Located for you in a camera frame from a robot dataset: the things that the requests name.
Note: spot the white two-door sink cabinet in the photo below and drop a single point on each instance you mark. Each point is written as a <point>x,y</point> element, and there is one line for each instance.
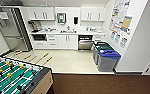
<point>67,42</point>

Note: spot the chrome faucet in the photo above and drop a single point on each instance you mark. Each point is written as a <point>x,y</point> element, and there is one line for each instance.
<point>68,29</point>

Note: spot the black lidded waste bin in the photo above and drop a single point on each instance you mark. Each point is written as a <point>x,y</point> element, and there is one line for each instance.
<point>98,43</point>

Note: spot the paper towel dispenser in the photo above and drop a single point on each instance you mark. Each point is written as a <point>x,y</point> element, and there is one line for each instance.
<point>61,18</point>

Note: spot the wide white drawer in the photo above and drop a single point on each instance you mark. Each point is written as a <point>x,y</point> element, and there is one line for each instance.
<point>40,44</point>

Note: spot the large printed notice poster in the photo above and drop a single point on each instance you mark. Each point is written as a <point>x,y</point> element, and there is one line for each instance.
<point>119,13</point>

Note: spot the stainless steel refrigerator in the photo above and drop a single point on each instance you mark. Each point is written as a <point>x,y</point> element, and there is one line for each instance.
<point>11,30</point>

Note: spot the green foosball table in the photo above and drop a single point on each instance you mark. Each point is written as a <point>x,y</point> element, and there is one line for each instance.
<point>14,78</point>

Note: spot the white paper notice sheet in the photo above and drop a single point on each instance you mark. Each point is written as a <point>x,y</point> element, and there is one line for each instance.
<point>3,15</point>

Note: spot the white three-door wall cabinet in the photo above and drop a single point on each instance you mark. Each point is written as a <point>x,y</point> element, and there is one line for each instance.
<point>92,14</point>

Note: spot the blue wall sign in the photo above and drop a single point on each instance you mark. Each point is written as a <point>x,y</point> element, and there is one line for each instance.
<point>113,35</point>

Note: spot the green wall sign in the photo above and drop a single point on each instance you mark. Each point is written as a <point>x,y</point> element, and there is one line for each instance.
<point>117,38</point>

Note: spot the black and white wall sign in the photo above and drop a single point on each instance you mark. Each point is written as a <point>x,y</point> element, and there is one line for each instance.
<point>123,42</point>

